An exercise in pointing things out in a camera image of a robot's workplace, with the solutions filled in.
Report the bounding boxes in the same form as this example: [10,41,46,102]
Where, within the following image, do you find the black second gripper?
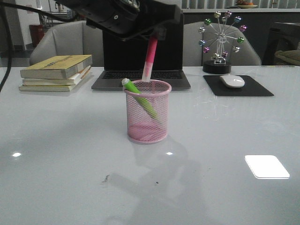
[57,0,181,41]

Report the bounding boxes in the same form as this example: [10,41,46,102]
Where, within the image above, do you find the pink highlighter pen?
[142,36,158,82]

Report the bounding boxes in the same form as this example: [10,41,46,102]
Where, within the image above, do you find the green highlighter pen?
[121,78,158,120]

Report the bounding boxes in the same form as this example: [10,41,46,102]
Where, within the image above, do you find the pink mesh pen holder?
[121,78,172,144]

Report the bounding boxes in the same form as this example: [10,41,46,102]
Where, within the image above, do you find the right grey armchair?
[183,22,261,66]

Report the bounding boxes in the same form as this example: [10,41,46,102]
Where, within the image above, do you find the grey armchair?
[183,22,261,66]
[30,21,104,67]

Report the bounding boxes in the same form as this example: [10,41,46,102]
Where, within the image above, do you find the dark grey laptop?
[91,16,190,91]

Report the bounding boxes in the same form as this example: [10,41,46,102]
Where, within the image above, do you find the ferris wheel desk ornament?
[198,10,247,74]

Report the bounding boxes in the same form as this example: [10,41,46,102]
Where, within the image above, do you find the fruit bowl on counter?
[236,0,257,9]

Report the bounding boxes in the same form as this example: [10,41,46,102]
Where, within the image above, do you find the left grey armchair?
[30,21,104,67]

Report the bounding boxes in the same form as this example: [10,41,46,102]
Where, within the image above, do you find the white computer mouse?
[219,75,245,88]

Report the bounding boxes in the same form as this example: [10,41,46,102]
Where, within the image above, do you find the middle cream book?
[22,66,91,86]

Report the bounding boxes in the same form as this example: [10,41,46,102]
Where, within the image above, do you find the cream book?
[19,72,91,92]
[22,66,91,86]

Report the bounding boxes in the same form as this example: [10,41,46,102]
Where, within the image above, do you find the black mouse pad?
[203,75,274,97]

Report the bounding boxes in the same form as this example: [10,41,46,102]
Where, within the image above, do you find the top yellow book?
[20,54,93,79]

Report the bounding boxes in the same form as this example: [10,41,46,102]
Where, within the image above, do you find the red trash bin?
[29,24,44,47]

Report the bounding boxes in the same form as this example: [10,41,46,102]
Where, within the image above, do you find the olive cushion at right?
[274,50,300,66]

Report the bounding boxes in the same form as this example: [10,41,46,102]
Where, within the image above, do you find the bottom cream book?
[19,72,91,92]

